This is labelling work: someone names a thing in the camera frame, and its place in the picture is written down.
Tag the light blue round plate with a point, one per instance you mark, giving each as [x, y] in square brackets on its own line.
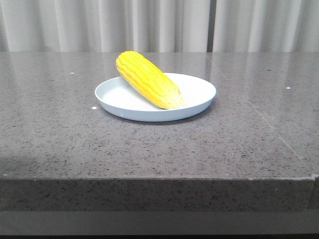
[117, 97]

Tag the yellow corn cob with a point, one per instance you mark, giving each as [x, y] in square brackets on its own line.
[149, 80]

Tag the white pleated curtain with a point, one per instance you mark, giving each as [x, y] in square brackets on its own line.
[159, 25]

